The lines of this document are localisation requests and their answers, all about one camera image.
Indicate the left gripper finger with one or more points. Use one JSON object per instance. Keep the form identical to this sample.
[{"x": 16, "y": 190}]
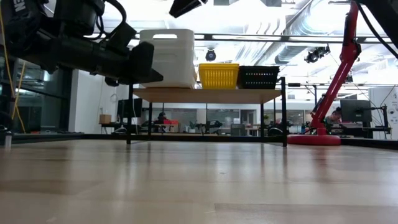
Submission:
[{"x": 141, "y": 59}]

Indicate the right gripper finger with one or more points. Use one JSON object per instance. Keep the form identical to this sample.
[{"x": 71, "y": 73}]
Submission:
[{"x": 189, "y": 7}]

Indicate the yellow plastic mesh basket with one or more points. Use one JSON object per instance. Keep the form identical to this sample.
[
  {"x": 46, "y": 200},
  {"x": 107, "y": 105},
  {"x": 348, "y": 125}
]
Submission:
[
  {"x": 217, "y": 79},
  {"x": 217, "y": 64},
  {"x": 217, "y": 67}
]

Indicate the black plastic mesh basket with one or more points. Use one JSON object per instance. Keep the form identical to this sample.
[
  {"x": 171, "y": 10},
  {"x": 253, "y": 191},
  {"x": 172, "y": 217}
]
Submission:
[{"x": 258, "y": 77}]

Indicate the background black robot arm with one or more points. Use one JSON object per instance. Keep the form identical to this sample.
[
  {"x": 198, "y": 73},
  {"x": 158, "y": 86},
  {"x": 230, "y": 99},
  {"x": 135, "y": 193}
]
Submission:
[{"x": 214, "y": 125}]

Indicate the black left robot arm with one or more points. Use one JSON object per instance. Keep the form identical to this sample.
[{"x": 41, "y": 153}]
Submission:
[{"x": 31, "y": 37}]

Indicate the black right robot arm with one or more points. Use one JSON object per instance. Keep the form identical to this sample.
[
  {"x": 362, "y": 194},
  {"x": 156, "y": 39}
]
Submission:
[{"x": 388, "y": 15}]

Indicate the black monitor on arm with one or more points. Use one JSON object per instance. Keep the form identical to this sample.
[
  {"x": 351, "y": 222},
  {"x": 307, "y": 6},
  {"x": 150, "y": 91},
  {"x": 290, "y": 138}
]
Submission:
[{"x": 356, "y": 110}]

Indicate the black ceiling spotlight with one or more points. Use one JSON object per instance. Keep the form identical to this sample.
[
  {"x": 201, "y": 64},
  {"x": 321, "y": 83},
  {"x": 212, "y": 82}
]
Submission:
[
  {"x": 210, "y": 55},
  {"x": 317, "y": 54}
]

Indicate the black computer monitor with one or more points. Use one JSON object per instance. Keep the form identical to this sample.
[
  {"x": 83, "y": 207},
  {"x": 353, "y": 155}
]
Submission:
[{"x": 122, "y": 108}]

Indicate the person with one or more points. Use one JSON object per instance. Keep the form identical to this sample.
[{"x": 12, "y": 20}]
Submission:
[
  {"x": 161, "y": 117},
  {"x": 335, "y": 115}
]

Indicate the dark glass partition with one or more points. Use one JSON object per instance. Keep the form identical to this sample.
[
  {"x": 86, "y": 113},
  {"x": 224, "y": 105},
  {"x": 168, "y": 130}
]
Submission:
[{"x": 46, "y": 102}]

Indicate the red storage box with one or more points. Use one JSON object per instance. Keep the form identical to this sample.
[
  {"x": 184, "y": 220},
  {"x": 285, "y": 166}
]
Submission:
[{"x": 170, "y": 122}]

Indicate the white ceiling pipe bundle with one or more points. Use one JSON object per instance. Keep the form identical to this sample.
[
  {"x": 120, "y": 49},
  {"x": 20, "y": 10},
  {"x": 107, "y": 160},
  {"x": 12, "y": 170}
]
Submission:
[{"x": 255, "y": 53}]

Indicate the small grey cylinder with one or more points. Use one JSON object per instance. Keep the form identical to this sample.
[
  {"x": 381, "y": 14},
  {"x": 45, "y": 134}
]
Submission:
[{"x": 7, "y": 139}]

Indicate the grey cabinet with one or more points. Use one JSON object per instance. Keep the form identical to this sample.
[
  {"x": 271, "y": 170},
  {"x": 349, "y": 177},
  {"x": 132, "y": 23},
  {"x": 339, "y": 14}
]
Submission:
[{"x": 238, "y": 130}]

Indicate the red desk lamp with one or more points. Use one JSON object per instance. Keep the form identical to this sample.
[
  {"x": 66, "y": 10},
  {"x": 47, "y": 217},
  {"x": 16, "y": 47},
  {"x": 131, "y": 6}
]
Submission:
[{"x": 314, "y": 140}]

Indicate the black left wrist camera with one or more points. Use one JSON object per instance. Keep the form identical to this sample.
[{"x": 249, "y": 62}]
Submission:
[{"x": 122, "y": 37}]

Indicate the wooden shelf with black frame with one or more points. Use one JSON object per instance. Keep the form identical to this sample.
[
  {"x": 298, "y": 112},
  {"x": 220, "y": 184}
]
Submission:
[{"x": 205, "y": 96}]

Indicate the black aluminium table frame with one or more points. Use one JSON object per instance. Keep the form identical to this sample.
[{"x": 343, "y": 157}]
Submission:
[{"x": 202, "y": 137}]

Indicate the silver ventilation duct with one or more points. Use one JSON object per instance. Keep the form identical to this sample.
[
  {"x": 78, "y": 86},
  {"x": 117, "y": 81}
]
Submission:
[{"x": 289, "y": 53}]

